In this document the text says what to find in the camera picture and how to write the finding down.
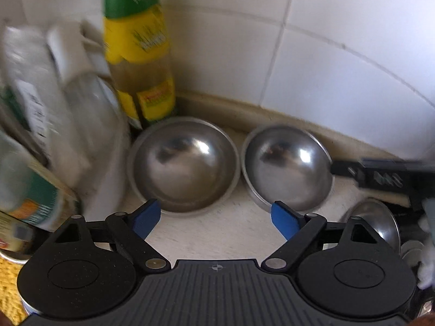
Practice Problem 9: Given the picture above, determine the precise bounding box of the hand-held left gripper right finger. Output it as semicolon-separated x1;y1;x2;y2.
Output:
261;200;388;274

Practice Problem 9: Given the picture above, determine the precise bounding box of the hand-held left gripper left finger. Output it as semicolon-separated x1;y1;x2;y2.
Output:
51;199;170;274

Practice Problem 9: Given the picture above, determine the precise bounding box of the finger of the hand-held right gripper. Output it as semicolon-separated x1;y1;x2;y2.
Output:
330;158;435;191

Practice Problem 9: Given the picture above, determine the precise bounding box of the stainless steel bowl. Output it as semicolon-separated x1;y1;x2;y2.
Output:
241;124;334;211
340;200;402;255
127;117;240;215

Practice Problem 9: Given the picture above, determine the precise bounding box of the white rotating condiment rack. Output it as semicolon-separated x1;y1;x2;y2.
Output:
64;71;131;211

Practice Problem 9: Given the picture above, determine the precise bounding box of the yellow chenille mat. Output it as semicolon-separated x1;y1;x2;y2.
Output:
0;255;31;323

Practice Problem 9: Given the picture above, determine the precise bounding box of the purple label sauce bottle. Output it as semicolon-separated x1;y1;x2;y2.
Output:
0;24;82;262

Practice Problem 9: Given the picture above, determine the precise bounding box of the yellow green label bottle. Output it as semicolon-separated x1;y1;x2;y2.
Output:
103;0;177;130

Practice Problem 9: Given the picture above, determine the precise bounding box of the clear plastic bag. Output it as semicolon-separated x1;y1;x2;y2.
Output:
44;20;113;85

